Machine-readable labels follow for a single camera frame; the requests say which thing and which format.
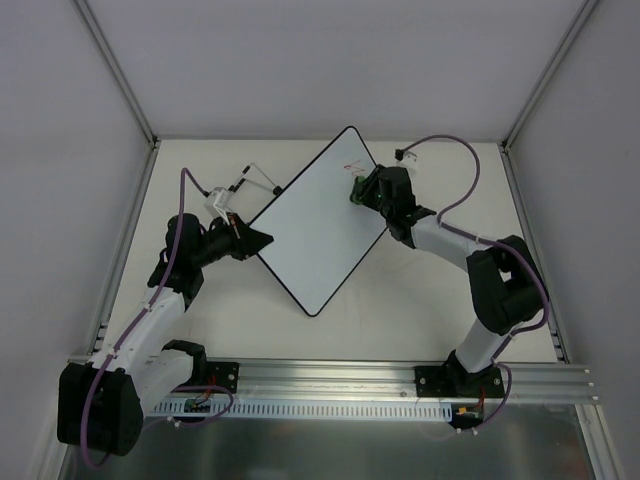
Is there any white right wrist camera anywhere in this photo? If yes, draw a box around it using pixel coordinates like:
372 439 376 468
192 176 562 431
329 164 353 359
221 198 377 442
394 148 417 166

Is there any small whiteboard black frame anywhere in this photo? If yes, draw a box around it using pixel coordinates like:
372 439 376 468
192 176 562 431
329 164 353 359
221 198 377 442
250 126 386 317

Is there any wire whiteboard easel stand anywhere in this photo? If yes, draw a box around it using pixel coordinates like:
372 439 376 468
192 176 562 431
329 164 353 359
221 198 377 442
227 163 282 197

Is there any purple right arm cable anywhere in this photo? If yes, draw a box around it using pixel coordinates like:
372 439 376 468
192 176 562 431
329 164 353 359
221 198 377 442
399 134 551 436

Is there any white slotted cable duct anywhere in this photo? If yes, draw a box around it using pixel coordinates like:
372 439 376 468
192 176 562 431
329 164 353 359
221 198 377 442
150 397 453 423

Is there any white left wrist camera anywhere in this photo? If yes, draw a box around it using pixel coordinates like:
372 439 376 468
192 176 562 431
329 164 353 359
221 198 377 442
204 187 232 220

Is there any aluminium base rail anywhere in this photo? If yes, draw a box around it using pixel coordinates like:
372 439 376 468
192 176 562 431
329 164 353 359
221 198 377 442
67 355 596 404

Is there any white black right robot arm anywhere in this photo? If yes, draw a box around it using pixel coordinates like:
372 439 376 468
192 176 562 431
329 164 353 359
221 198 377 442
350 165 549 396

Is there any left aluminium frame post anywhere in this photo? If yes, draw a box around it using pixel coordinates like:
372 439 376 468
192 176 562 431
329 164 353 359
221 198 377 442
71 0 158 148

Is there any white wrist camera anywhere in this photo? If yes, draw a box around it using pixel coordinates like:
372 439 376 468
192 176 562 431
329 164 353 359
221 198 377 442
204 187 232 220
394 148 417 166

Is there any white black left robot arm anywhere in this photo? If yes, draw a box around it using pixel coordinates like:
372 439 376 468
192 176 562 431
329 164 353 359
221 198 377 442
56 213 274 456

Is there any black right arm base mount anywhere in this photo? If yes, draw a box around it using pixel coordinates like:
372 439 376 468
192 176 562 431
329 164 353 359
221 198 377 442
414 365 505 399

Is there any aluminium frame post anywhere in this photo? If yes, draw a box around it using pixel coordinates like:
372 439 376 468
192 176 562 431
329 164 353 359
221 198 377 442
501 0 601 152
71 0 158 148

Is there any right aluminium frame post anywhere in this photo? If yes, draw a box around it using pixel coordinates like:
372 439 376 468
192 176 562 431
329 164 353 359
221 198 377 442
501 0 601 152

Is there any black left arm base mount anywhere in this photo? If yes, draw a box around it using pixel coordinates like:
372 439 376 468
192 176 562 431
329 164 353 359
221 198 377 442
204 361 240 394

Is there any green foam whiteboard eraser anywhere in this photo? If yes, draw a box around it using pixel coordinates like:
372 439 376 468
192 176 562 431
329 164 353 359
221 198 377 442
349 176 368 205

